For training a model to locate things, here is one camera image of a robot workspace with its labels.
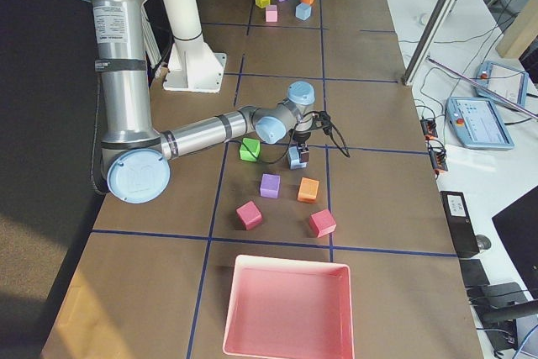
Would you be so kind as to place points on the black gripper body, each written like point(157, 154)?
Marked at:
point(301, 137)

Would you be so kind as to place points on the dark red foam block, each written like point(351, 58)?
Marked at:
point(249, 214)

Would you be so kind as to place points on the aluminium frame post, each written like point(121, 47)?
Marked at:
point(437, 18)

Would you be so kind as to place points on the teach pendant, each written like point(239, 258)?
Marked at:
point(477, 124)
point(508, 82)

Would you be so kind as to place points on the green foam block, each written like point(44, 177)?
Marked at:
point(249, 149)

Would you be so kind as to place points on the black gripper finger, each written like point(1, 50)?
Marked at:
point(303, 153)

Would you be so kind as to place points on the teach pendant far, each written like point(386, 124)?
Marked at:
point(508, 82)

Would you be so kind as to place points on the pink plastic tray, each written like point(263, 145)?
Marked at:
point(284, 308)

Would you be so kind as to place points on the black power box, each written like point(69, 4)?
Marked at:
point(459, 224)

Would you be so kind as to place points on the teach pendant near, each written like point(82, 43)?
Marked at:
point(477, 124)

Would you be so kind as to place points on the light blue foam block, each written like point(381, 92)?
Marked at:
point(293, 159)
point(303, 11)

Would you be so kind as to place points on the pink foam block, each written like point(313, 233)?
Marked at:
point(271, 13)

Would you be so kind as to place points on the purple foam block right side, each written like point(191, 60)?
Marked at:
point(270, 185)

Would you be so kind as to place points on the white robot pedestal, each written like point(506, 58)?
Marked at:
point(193, 66)

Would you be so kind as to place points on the orange foam block right side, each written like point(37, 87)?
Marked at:
point(308, 190)

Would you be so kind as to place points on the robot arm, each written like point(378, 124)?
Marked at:
point(136, 156)

